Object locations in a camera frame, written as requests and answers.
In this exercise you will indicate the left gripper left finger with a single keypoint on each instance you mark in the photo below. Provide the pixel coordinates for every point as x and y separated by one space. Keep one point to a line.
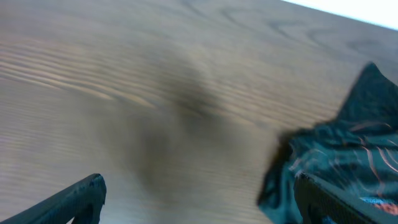
80 203

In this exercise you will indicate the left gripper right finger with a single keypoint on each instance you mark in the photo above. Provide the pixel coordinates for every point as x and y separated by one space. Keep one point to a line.
318 201

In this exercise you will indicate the black orange patterned jersey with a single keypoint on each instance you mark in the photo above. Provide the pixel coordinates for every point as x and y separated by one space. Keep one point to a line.
356 151

